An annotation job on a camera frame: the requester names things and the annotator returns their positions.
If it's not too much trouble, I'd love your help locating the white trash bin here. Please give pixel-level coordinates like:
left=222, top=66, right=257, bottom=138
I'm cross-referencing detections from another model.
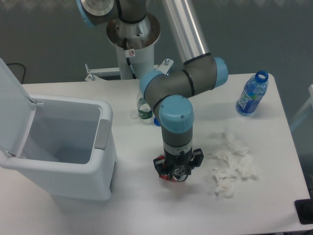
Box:
left=0, top=94, right=116, bottom=200

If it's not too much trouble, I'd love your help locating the clear green-label water bottle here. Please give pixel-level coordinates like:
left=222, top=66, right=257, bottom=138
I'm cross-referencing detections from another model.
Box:
left=136, top=91, right=154, bottom=125

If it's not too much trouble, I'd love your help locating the white bottle cap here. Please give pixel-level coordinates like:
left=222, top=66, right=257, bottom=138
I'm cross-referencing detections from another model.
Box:
left=130, top=112, right=138, bottom=120

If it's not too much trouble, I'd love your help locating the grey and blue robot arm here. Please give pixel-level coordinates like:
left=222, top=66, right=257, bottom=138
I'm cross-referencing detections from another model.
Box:
left=77, top=0, right=228, bottom=182

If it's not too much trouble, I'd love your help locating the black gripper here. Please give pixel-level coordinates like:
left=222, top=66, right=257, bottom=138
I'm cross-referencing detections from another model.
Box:
left=153, top=147, right=204, bottom=178

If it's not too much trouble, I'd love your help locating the white frame at right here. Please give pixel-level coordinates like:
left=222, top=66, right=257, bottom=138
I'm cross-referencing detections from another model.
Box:
left=290, top=84, right=313, bottom=132

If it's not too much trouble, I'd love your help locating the crumpled white tissue paper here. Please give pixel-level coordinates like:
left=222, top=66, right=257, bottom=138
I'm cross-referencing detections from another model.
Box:
left=207, top=128, right=258, bottom=199

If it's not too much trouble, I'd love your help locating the black floor cable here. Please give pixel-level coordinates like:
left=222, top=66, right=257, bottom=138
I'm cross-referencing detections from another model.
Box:
left=5, top=63, right=26, bottom=84

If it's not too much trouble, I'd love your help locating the blue plastic water bottle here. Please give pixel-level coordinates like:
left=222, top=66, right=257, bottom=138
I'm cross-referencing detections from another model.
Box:
left=236, top=70, right=268, bottom=117

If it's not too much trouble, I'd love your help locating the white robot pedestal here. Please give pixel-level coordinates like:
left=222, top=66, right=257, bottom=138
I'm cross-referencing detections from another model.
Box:
left=107, top=12, right=160, bottom=80

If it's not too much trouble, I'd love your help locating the black device at edge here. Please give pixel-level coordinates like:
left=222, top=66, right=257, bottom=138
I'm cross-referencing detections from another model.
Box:
left=294, top=199, right=313, bottom=225

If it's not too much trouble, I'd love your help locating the crushed red soda can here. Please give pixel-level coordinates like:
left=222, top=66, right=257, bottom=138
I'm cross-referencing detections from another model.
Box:
left=162, top=157, right=188, bottom=182

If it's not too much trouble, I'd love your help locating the blue bottle cap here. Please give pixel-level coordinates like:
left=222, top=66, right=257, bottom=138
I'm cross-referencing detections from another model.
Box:
left=154, top=117, right=160, bottom=127

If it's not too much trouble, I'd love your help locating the white metal base frame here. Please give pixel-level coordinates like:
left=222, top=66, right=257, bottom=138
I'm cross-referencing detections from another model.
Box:
left=85, top=58, right=174, bottom=81

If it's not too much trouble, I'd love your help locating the white trash bin lid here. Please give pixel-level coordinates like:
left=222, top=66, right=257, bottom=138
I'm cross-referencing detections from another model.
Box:
left=0, top=60, right=43, bottom=157

